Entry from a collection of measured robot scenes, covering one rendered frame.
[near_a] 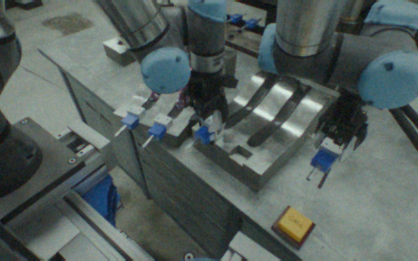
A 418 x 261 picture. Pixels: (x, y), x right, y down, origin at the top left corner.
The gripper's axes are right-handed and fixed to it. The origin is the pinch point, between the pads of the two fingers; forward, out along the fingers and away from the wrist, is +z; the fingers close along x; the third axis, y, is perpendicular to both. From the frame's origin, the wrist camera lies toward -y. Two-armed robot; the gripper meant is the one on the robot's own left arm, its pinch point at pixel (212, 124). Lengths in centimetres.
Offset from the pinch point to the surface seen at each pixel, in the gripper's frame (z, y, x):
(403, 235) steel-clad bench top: 13, -14, 52
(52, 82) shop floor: 93, -11, -220
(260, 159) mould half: 4.2, -2.4, 15.9
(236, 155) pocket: 6.9, -0.7, 8.9
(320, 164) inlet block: -0.6, -7.3, 29.3
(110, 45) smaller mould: 6, -12, -77
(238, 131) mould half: 4.3, -6.7, 4.9
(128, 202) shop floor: 93, 13, -57
